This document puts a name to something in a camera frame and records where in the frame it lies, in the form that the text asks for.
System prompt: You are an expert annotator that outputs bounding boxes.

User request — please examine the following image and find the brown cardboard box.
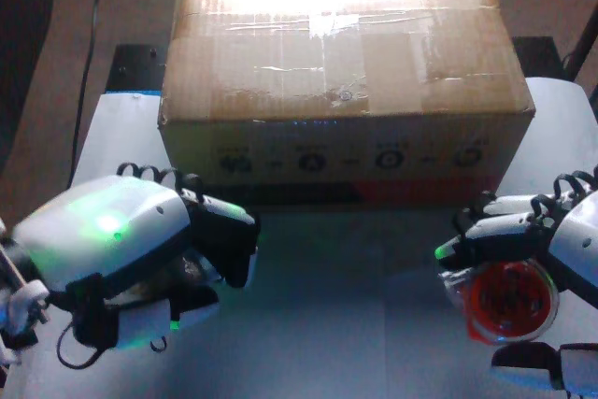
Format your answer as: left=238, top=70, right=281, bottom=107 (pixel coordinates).
left=156, top=0, right=537, bottom=213

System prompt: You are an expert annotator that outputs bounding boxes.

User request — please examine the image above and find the black cable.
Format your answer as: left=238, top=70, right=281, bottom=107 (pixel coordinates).
left=68, top=0, right=111, bottom=178

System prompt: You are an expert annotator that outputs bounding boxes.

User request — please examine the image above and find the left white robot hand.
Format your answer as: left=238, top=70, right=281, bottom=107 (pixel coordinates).
left=11, top=163, right=262, bottom=354

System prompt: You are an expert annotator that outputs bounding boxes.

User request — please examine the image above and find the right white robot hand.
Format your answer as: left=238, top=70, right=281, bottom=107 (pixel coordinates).
left=433, top=169, right=598, bottom=393

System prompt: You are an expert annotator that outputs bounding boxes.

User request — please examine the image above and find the white paper table cover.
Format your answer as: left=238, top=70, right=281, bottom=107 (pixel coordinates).
left=0, top=76, right=598, bottom=399

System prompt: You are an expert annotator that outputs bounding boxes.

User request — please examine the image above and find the black stand pole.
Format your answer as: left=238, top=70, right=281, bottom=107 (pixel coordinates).
left=559, top=8, right=598, bottom=88

